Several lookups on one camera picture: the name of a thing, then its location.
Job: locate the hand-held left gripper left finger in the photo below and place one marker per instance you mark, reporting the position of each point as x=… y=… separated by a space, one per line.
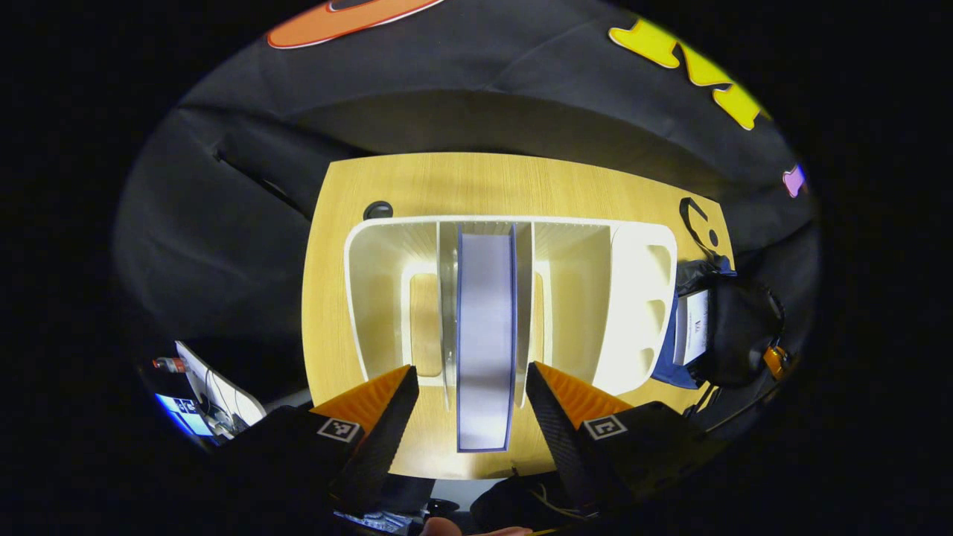
x=380 y=447

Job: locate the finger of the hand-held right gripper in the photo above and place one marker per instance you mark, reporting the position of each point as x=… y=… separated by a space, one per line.
x=776 y=361

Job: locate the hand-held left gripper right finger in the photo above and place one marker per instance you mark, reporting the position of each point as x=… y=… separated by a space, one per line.
x=569 y=447

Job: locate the blue schoolbag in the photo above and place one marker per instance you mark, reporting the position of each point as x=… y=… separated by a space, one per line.
x=744 y=335

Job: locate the white book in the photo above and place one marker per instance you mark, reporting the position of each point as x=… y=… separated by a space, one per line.
x=694 y=327
x=485 y=335

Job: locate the white bookshelf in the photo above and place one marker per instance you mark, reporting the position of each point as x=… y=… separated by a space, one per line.
x=633 y=313

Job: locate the black table grommet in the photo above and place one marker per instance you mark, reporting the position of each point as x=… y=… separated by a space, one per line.
x=377 y=210
x=713 y=238

